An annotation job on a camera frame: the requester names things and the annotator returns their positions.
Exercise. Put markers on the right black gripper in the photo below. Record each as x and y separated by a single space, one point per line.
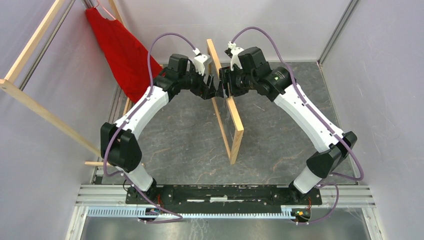
226 75

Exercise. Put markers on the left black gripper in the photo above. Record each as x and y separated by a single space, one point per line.
205 91

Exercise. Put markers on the wooden picture frame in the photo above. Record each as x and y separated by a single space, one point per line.
228 117

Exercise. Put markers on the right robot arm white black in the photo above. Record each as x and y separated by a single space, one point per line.
249 70

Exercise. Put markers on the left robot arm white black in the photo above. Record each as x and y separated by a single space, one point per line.
119 145

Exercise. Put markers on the red hanging shirt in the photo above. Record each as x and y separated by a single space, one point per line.
126 56

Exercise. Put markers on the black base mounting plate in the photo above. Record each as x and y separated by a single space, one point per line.
230 199

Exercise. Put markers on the wooden clothes rack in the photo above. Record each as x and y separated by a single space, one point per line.
67 74

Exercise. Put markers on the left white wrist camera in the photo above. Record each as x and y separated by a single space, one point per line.
201 61

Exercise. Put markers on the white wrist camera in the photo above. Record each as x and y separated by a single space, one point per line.
233 52
201 61

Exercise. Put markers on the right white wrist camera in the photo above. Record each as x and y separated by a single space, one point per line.
233 52

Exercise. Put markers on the aluminium rail base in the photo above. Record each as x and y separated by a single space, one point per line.
106 200

